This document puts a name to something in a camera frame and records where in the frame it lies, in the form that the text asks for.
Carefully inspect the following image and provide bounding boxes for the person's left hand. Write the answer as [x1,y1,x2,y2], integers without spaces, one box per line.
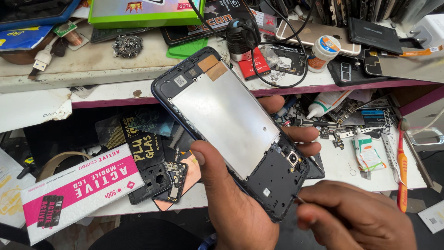
[190,95,322,250]

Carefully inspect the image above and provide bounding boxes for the gold phone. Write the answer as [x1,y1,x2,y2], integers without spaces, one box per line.
[275,19,361,57]

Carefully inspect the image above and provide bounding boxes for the black flat battery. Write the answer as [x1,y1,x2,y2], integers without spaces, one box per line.
[348,17,404,55]

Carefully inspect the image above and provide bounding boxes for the white and green tube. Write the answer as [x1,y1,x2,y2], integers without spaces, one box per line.
[352,133,387,173]

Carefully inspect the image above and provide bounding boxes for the black frame with circuit parts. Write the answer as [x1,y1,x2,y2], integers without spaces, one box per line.
[266,44,306,83]

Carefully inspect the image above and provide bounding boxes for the pile of small screws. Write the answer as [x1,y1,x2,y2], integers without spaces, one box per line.
[111,34,144,59]

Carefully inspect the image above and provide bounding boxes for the green cardboard box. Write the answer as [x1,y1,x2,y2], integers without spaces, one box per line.
[88,0,206,29]

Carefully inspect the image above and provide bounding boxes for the white glue bottle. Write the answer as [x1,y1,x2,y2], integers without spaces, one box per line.
[306,91,353,120]

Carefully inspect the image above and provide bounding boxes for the row of stacked phones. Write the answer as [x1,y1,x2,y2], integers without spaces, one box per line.
[311,0,444,29]

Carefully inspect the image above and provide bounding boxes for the black cylindrical device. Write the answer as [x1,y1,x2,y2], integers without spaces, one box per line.
[226,18,262,62]

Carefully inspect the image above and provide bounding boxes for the white charger plug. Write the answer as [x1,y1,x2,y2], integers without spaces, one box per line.
[409,14,444,50]

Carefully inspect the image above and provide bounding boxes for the white USB cable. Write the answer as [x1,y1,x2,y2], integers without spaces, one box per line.
[27,34,60,81]

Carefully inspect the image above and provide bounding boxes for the small blue box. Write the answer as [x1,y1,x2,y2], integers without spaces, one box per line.
[360,109,386,128]

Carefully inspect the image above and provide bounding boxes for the black phone frame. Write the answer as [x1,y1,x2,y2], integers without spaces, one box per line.
[127,162,173,206]
[151,47,311,223]

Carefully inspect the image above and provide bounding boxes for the orange flex cable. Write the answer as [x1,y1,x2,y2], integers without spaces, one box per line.
[398,45,444,58]

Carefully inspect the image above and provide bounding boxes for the person's right hand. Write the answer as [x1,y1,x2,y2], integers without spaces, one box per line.
[296,181,417,250]

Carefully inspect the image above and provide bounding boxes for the phone circuit board frame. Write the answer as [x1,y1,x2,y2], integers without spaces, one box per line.
[152,160,189,204]

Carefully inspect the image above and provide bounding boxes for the black cable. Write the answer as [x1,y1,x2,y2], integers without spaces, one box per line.
[187,0,317,89]

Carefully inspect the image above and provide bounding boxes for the orange toothbrush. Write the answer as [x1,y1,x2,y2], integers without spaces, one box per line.
[396,118,411,213]

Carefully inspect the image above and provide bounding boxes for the silver tweezers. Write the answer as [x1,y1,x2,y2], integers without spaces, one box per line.
[381,131,407,185]

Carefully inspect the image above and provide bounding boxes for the white paper card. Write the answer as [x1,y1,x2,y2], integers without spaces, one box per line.
[418,200,444,234]

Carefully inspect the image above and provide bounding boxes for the black bag with yellow print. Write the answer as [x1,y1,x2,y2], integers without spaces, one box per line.
[95,110,175,171]

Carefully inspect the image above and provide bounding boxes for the pink and white display box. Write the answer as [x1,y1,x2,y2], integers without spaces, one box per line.
[20,144,145,246]

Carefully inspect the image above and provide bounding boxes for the metal drawer handle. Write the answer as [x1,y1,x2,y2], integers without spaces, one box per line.
[405,126,444,147]

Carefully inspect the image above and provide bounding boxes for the blue and yellow packet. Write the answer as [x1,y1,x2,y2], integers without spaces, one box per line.
[0,25,55,53]

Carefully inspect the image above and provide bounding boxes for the silver metal phone panel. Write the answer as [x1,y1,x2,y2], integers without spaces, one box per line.
[364,51,444,84]

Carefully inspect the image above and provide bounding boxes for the black phone back frame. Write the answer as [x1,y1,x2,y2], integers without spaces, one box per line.
[127,162,173,206]

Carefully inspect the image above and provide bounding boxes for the black packet with orange print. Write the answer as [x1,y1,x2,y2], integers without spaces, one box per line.
[160,0,258,46]

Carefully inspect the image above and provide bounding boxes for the black screwdriver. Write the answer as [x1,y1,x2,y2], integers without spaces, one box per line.
[289,117,339,128]

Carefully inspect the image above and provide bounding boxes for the black phone cover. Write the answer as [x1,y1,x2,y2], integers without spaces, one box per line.
[327,55,388,87]

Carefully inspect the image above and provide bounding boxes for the beige tape roll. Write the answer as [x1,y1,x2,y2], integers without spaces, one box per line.
[36,151,94,183]

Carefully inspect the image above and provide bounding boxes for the green mat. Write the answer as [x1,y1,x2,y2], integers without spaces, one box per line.
[166,37,209,60]

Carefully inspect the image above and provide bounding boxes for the copper wire spool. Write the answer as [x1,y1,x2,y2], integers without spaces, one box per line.
[64,30,84,47]

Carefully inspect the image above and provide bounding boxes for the copper-coloured plate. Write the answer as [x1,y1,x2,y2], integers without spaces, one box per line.
[153,151,202,212]

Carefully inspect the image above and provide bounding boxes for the white jar with colourful label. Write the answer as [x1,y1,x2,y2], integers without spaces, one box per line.
[308,35,341,74]

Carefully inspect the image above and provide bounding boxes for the white and yellow packet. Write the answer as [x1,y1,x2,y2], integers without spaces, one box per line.
[0,149,36,228]

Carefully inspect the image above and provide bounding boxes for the red phone battery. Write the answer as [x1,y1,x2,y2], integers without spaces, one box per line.
[237,48,271,81]

